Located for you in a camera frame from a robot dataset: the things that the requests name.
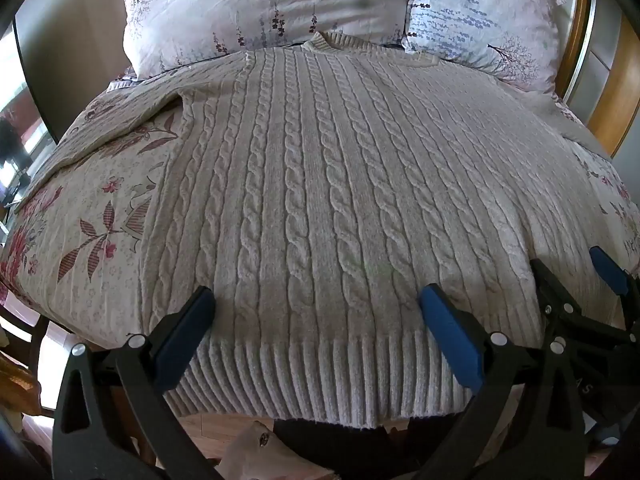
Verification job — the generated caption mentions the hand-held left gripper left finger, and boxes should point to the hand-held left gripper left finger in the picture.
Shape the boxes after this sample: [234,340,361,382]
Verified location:
[51,286,226,480]

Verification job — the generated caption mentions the pale pink floral pillow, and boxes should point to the pale pink floral pillow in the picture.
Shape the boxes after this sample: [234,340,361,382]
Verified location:
[114,0,417,82]

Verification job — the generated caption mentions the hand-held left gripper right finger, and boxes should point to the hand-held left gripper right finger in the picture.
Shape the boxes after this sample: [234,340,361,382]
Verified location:
[415,282,601,480]

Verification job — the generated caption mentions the white wardrobe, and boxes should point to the white wardrobe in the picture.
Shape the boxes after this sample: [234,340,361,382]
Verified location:
[582,0,628,128]

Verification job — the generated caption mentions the cream cable-knit sweater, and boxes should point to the cream cable-knit sweater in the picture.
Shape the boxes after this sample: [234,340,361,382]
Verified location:
[15,30,636,431]

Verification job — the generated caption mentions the floral bedspread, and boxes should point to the floral bedspread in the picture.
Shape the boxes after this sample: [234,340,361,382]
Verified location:
[0,72,640,353]

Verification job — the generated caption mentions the person's dark pants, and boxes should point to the person's dark pants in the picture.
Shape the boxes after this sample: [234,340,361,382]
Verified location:
[272,411,451,480]

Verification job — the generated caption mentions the bright window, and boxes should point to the bright window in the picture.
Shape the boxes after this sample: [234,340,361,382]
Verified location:
[0,80,57,223]

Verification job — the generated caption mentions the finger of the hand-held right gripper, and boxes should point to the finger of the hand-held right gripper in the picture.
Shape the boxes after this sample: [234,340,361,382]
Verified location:
[589,246,637,311]
[529,258,582,347]

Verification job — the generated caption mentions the tree print pillow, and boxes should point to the tree print pillow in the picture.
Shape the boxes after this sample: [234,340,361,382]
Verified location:
[401,0,567,94]

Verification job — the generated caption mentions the wooden headboard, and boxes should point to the wooden headboard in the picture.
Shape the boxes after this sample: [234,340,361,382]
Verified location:
[554,0,637,161]

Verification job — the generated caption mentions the wooden chair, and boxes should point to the wooden chair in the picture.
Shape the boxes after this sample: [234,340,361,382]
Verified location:
[0,280,58,423]

